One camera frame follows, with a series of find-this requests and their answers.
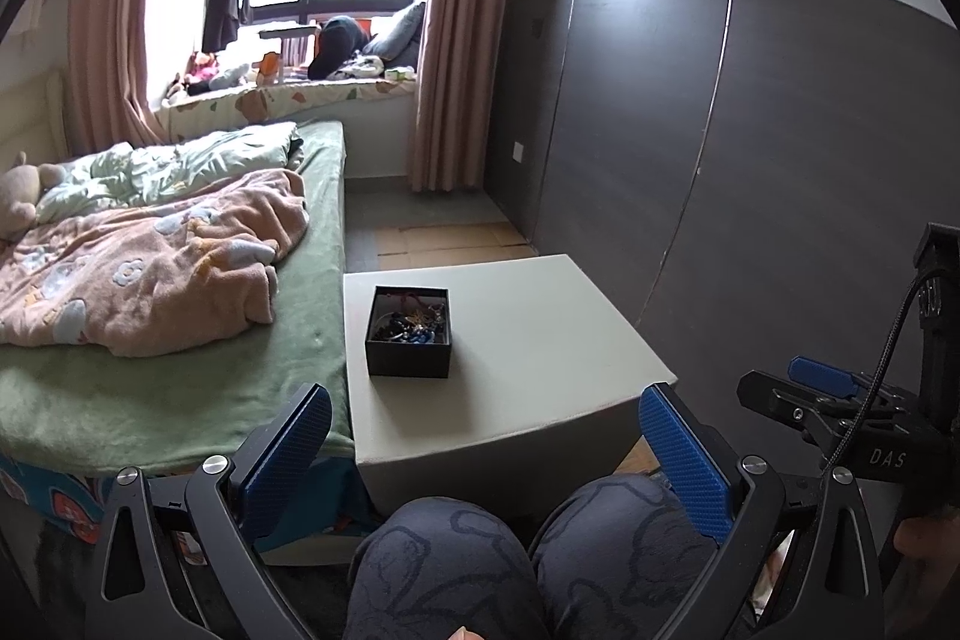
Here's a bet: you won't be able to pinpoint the right pink curtain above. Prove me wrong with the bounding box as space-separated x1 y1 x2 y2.
409 0 505 191

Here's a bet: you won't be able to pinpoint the grey pillow on sill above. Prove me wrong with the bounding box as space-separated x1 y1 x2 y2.
363 2 427 68

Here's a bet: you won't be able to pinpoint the plush toy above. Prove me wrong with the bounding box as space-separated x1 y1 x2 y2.
0 151 65 242

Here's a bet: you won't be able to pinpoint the green bed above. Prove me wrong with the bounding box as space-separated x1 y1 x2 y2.
2 122 353 542

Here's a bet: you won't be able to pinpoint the window seat cushion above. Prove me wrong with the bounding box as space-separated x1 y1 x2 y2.
155 76 418 142

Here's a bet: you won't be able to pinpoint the pink fleece blanket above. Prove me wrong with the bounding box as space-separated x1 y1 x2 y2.
2 169 309 357

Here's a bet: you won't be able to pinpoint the right hand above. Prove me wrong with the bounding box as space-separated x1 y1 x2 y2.
893 512 960 565

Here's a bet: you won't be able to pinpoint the black jewelry box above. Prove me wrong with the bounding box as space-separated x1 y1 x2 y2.
363 286 452 380

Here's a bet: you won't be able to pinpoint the black cable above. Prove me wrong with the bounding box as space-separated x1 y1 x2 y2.
823 266 939 476

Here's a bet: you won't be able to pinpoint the light green duvet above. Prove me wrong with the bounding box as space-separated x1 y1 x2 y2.
36 122 302 224

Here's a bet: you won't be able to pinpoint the left pink curtain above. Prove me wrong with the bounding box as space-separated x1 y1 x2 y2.
67 0 163 154

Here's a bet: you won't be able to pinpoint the dark bag on sill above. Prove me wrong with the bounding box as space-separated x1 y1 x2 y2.
308 14 370 81

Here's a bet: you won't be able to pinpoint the pink curtain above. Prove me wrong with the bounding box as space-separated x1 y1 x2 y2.
409 0 505 191
67 0 163 154

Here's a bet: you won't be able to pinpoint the person's legs in dark trousers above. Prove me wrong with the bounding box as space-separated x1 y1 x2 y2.
343 474 716 640

